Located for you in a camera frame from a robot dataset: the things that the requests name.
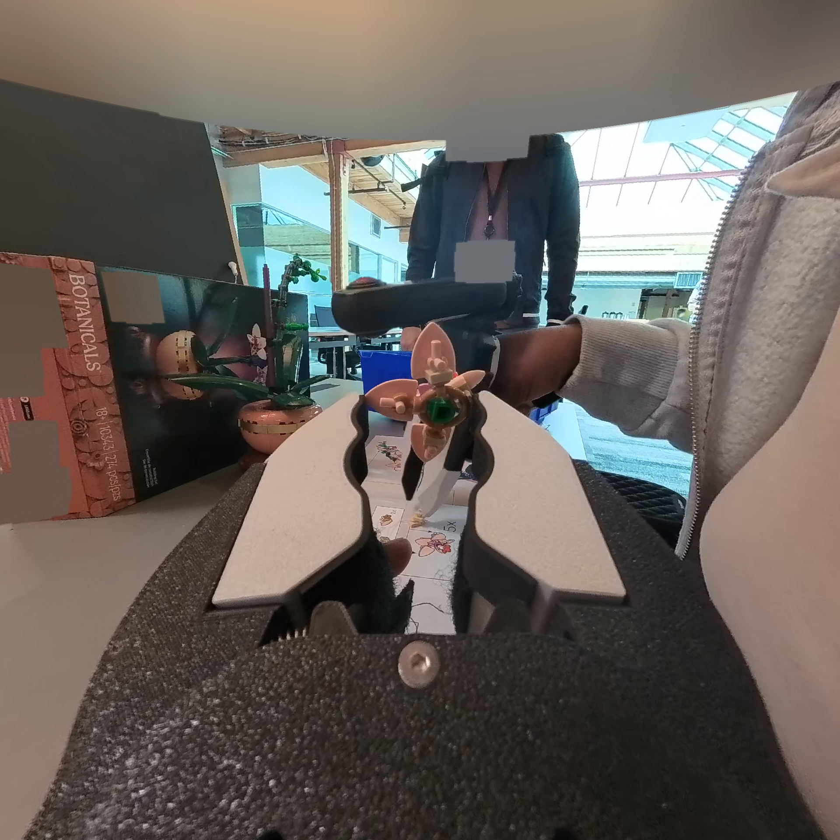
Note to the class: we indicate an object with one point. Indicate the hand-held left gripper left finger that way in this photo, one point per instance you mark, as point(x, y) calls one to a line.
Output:
point(295, 499)

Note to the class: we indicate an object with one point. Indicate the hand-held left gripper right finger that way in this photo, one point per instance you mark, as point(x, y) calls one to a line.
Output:
point(544, 505)

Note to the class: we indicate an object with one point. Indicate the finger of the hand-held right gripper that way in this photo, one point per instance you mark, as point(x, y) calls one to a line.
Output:
point(434, 489)

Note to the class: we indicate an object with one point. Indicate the pink brick flower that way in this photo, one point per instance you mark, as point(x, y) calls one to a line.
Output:
point(430, 394)

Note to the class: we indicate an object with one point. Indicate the person's right forearm grey sleeve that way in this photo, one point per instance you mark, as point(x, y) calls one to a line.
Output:
point(630, 380)

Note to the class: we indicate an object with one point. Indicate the person's left hand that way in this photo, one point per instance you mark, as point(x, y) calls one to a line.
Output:
point(397, 556)

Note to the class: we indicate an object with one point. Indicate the person's right hand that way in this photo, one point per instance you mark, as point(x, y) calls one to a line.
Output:
point(541, 361)

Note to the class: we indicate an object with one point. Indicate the building instruction booklet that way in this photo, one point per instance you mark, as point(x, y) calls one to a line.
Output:
point(426, 544)

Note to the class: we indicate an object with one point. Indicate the blue plastic bin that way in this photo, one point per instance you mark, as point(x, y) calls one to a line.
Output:
point(384, 377)

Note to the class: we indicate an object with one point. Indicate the brick orchid plant in pot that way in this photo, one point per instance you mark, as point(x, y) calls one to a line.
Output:
point(279, 394)

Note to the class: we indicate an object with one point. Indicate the orchid print toy box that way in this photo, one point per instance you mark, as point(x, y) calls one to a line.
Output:
point(157, 394)

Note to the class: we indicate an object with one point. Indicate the person's white shirt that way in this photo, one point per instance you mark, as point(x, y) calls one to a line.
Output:
point(781, 623)

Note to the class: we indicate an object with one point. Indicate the dark grey board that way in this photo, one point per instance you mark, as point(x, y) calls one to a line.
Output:
point(111, 190)

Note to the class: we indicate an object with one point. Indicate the person's grey zip jacket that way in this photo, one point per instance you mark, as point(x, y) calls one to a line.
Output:
point(768, 249)

